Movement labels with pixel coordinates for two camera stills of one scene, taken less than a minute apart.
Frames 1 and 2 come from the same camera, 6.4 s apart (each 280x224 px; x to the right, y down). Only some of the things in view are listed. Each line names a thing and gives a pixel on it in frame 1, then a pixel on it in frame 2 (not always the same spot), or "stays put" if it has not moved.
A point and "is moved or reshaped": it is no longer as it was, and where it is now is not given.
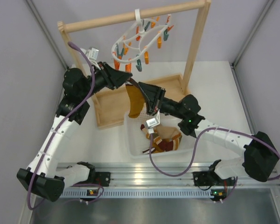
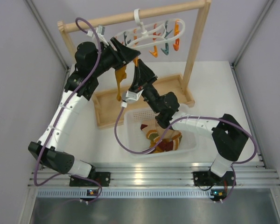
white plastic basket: (137, 140) stays put
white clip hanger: (133, 45) is moved or reshaped
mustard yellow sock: (138, 99) is moved or reshaped
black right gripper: (156, 96) → (144, 77)
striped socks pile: (164, 139) stays put
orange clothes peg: (128, 68) → (136, 61)
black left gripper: (113, 78) → (122, 55)
